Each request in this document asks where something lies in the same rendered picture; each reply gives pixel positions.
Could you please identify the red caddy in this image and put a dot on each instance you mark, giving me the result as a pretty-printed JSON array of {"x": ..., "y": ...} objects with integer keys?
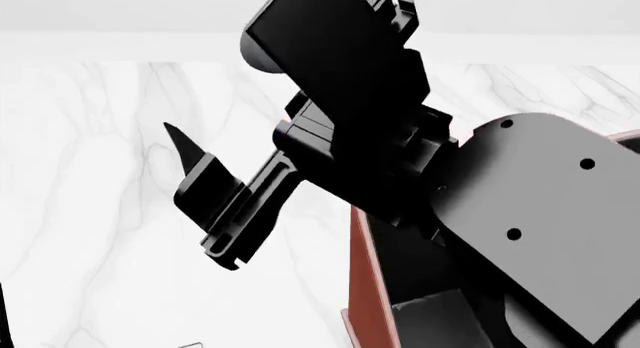
[{"x": 370, "y": 288}]

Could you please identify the white book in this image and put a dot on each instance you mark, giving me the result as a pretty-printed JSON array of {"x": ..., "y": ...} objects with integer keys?
[{"x": 192, "y": 345}]

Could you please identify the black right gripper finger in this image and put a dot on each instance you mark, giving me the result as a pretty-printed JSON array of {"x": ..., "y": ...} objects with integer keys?
[
  {"x": 210, "y": 190},
  {"x": 340, "y": 55}
]

